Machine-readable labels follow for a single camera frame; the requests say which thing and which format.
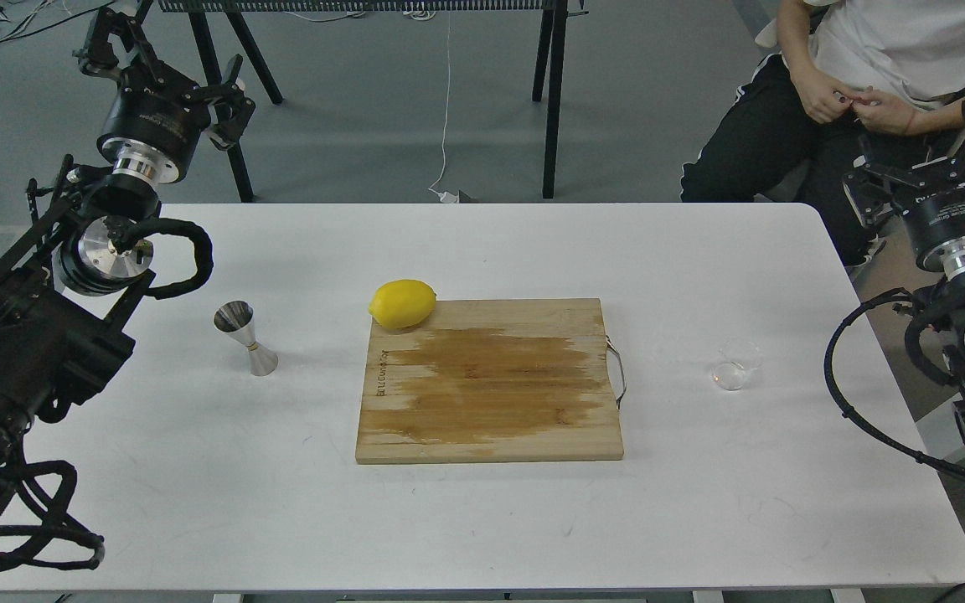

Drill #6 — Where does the clear glass measuring cup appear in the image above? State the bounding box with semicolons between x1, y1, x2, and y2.
710;338;763;392

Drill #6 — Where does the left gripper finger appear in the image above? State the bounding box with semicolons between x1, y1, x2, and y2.
183;56;255;152
73;7;157;83

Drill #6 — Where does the person left hand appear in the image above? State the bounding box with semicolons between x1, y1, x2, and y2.
850;88;920;135

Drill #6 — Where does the wooden cutting board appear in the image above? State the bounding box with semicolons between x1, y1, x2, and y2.
355;298;624;465

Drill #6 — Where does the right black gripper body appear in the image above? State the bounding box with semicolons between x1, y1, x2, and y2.
896;163;965;272

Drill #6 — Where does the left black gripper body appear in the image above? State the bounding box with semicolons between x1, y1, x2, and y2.
97;65;202;183

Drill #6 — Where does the yellow lemon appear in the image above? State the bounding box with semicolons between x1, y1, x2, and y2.
368;279;436;331

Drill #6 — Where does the white cable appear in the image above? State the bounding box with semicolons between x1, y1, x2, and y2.
428;10;460;204

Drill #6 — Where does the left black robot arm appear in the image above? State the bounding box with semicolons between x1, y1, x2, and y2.
0;1;255;572

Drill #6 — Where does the steel double jigger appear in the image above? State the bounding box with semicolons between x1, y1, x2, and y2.
212;301;279;375

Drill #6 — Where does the black metal table frame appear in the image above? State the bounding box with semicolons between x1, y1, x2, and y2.
150;1;580;203

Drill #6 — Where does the person right hand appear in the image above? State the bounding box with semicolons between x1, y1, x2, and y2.
789;64;854;125

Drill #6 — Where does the seated person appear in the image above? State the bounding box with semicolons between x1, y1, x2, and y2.
680;1;965;270

